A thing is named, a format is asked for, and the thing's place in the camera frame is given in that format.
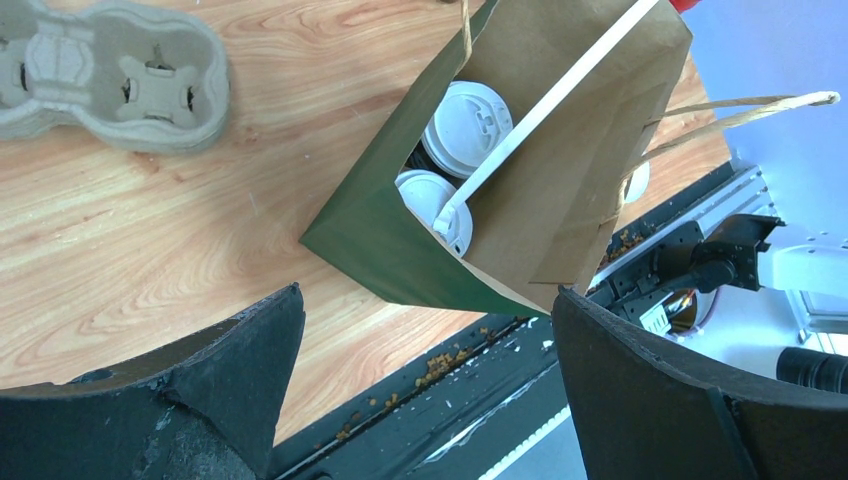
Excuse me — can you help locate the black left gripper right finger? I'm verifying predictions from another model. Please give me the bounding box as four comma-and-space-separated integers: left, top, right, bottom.
551, 287, 847, 479

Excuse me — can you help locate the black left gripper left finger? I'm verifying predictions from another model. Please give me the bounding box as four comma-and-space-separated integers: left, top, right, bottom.
1, 284, 306, 479

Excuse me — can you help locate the green paper bag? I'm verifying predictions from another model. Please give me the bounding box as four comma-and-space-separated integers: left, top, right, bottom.
301, 0, 837, 316

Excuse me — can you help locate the white single cup lid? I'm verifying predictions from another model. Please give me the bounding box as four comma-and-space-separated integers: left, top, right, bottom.
421, 81, 513, 179

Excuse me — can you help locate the single white straw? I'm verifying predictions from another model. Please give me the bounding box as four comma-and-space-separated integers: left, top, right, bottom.
432, 0, 658, 235

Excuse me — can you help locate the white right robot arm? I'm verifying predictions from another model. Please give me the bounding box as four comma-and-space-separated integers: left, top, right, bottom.
650, 214, 847, 298

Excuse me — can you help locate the black cup stack off-table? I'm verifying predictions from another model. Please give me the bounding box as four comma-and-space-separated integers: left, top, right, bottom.
776, 347, 847, 394

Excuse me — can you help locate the white plastic lid stack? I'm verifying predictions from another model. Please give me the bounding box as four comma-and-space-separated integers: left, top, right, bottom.
623, 161, 651, 204

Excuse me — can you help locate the grey pulp cup carrier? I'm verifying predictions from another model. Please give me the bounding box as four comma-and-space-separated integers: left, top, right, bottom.
1, 1, 231, 155

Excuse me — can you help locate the red straw holder cup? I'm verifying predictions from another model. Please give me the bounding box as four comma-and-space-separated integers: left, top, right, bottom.
669, 0, 700, 14

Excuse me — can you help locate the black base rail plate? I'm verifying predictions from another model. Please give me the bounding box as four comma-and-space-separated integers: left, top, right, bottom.
264, 158, 776, 480

